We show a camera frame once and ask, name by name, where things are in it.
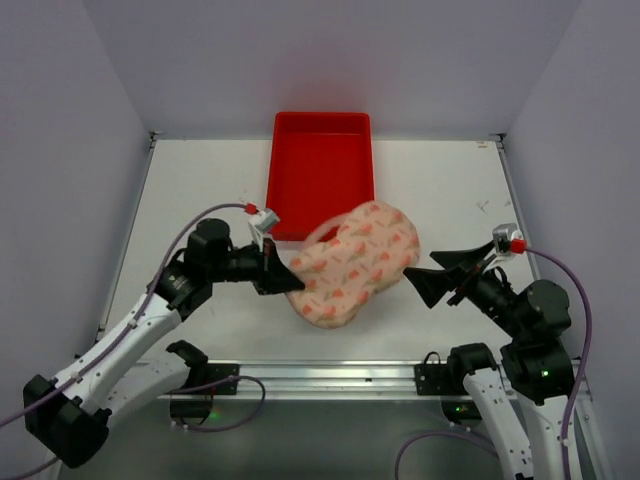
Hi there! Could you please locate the red plastic tray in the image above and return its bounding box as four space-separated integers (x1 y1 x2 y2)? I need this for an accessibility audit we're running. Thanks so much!
266 112 375 242

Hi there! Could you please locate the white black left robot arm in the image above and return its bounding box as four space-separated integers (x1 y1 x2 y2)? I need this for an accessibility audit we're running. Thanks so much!
23 210 304 468

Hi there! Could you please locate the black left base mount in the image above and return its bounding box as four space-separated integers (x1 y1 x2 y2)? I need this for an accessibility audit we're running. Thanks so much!
169 363 240 425

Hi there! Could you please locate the aluminium mounting rail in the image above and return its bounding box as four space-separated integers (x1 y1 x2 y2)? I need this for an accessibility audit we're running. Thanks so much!
159 360 506 401

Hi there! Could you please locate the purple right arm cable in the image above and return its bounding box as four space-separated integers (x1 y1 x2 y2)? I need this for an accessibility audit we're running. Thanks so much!
397 243 594 480

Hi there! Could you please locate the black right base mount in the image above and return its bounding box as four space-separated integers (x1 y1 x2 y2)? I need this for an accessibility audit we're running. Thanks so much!
414 351 482 428

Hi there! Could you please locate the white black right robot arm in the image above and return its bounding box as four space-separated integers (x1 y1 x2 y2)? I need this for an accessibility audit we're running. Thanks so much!
404 238 584 479

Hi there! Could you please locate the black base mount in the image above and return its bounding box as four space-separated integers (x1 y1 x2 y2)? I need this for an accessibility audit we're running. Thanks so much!
169 363 240 425
414 351 482 428

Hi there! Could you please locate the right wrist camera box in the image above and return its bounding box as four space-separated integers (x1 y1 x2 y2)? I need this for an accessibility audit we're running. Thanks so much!
492 223 527 260

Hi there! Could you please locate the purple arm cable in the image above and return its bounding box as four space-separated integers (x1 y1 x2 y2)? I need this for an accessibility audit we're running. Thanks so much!
397 243 594 480
0 201 266 479

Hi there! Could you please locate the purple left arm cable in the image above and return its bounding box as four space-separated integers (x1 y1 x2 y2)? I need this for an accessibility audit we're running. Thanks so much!
0 201 266 479

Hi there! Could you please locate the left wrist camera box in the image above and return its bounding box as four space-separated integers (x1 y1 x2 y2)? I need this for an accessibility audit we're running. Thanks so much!
248 209 280 247

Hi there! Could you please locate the pink tulip mesh laundry bag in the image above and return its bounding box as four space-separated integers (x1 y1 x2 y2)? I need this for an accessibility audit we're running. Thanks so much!
286 201 421 330

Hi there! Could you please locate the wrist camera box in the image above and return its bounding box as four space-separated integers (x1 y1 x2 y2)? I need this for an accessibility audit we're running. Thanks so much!
248 209 280 247
492 223 527 260

